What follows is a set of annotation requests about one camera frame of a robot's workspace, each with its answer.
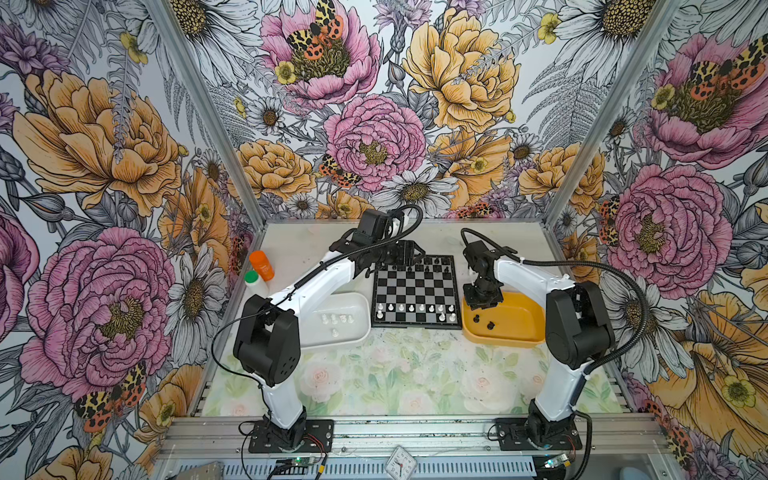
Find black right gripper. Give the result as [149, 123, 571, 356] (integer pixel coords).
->
[463, 275, 504, 310]

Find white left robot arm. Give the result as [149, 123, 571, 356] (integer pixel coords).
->
[233, 204, 424, 451]

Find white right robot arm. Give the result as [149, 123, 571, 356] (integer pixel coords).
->
[463, 241, 615, 448]

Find black white chess board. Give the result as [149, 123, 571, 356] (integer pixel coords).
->
[370, 255, 463, 330]

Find yellow rectangular tray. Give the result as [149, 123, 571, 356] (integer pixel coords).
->
[462, 292, 546, 348]

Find white rectangular tray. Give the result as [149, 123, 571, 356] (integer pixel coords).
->
[299, 292, 371, 351]

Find orange capped bottle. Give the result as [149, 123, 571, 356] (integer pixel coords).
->
[248, 250, 275, 281]

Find green capped white bottle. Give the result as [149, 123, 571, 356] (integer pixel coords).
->
[244, 270, 270, 298]

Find small white clock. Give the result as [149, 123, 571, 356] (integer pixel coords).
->
[385, 446, 418, 480]

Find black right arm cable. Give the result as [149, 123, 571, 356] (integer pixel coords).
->
[460, 227, 651, 376]

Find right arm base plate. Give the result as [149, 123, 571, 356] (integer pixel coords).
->
[488, 417, 583, 451]

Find aluminium front rail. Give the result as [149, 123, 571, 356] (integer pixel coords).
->
[158, 413, 671, 460]

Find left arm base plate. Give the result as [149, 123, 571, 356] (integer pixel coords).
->
[247, 417, 335, 454]

